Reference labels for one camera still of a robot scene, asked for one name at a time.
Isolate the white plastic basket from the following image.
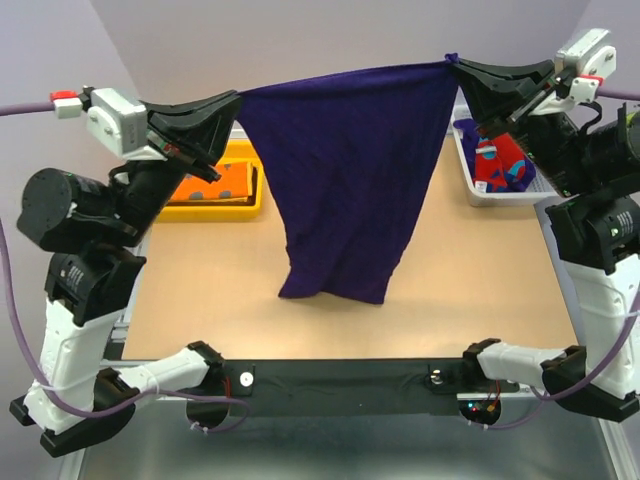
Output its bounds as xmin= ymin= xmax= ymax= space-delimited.
xmin=448 ymin=103 xmax=558 ymax=207

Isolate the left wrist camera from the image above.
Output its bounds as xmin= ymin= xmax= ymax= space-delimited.
xmin=49 ymin=87 xmax=166 ymax=161

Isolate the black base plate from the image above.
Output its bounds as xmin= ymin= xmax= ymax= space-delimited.
xmin=164 ymin=357 xmax=521 ymax=432

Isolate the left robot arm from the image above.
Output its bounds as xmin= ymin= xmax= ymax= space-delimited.
xmin=10 ymin=87 xmax=242 ymax=458

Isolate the purple towel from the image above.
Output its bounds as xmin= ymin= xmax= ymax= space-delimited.
xmin=238 ymin=54 xmax=458 ymax=305
xmin=454 ymin=118 xmax=536 ymax=188

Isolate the yellow plastic tray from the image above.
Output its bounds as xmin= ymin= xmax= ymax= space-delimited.
xmin=157 ymin=139 xmax=265 ymax=223

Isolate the brown towel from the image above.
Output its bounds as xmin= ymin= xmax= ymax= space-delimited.
xmin=247 ymin=164 xmax=261 ymax=205

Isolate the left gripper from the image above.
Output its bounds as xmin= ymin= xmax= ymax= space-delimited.
xmin=108 ymin=86 xmax=246 ymax=243

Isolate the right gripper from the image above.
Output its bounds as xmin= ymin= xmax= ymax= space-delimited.
xmin=460 ymin=51 xmax=600 ymax=198

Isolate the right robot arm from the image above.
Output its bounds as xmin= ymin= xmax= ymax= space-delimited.
xmin=452 ymin=59 xmax=639 ymax=422

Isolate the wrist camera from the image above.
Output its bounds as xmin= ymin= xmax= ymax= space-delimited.
xmin=531 ymin=28 xmax=617 ymax=116
xmin=49 ymin=87 xmax=166 ymax=161

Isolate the orange towel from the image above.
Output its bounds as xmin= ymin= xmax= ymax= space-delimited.
xmin=169 ymin=161 xmax=254 ymax=204

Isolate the aluminium frame rail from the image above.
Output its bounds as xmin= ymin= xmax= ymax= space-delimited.
xmin=79 ymin=352 xmax=616 ymax=401

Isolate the red blue towel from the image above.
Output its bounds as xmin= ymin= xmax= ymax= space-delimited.
xmin=472 ymin=134 xmax=528 ymax=193

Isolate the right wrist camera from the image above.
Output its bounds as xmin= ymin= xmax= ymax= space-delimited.
xmin=531 ymin=28 xmax=617 ymax=116

